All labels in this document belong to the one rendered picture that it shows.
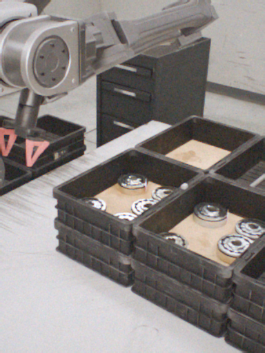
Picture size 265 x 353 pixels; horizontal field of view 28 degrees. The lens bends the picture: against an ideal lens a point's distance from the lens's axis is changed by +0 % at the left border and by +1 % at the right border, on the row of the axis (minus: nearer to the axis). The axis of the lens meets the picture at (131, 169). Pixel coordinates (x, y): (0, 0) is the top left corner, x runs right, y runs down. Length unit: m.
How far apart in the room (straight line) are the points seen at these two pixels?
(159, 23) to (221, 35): 3.94
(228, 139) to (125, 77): 1.27
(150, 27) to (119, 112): 2.14
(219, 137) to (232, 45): 3.06
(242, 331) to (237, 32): 3.95
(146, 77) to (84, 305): 1.86
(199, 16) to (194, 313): 0.75
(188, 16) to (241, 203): 0.63
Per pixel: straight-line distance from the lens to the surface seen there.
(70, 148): 2.83
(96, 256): 1.60
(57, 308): 1.53
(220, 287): 1.36
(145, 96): 3.15
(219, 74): 5.26
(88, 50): 1.03
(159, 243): 1.39
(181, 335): 1.47
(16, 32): 0.98
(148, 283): 1.51
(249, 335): 1.41
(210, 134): 2.14
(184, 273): 1.41
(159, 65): 3.07
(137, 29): 1.19
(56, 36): 0.97
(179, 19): 1.30
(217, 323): 1.43
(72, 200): 1.55
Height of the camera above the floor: 1.72
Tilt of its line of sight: 28 degrees down
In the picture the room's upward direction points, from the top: 2 degrees clockwise
